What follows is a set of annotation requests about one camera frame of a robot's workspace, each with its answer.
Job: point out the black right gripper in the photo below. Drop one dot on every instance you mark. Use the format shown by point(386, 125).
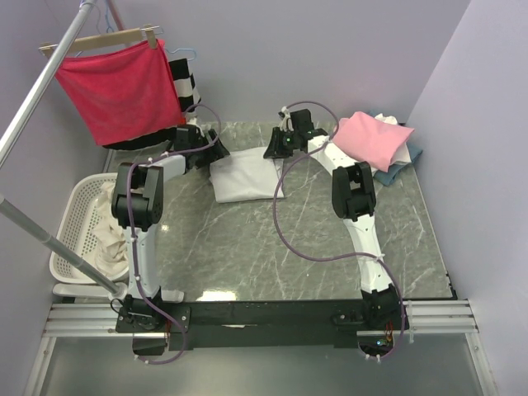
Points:
point(274, 149)

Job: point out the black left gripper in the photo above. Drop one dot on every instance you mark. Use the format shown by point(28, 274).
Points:
point(219, 150)

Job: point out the white t shirt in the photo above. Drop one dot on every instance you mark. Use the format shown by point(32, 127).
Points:
point(245, 175)
point(400, 131)

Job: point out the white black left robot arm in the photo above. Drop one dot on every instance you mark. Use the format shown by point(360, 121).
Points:
point(137, 204)

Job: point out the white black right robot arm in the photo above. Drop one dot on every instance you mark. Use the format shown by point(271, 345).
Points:
point(352, 193)

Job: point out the black white checkered cloth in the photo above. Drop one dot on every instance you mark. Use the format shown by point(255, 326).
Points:
point(188, 96)

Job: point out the folded pink t shirt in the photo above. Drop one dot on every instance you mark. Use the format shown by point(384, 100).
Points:
point(355, 137)

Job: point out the red hanging towel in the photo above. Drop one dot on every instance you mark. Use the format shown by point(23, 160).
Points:
point(122, 95)

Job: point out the folded white t shirt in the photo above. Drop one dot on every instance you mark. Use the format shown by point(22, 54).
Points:
point(400, 131)

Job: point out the wooden clip hanger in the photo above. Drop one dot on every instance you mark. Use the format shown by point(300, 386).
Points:
point(125, 37)

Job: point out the cream clothes in basket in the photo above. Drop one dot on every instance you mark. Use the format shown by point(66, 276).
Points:
point(110, 255)

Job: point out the white plastic laundry basket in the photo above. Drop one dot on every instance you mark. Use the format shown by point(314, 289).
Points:
point(75, 231)

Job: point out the metal clothes rack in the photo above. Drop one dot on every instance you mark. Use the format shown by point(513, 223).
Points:
point(54, 151)

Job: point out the black base beam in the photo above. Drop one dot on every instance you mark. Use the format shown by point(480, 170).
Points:
point(330, 322)

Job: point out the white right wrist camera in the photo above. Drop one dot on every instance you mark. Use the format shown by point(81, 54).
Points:
point(285, 120)

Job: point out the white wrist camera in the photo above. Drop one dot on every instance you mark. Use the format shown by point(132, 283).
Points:
point(192, 121)
point(285, 120)

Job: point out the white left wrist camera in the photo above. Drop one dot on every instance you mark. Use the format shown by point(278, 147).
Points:
point(192, 121)

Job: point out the blue wire hanger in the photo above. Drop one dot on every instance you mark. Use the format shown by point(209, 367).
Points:
point(187, 55)

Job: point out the aluminium rail frame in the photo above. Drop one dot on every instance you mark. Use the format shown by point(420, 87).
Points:
point(98, 320)

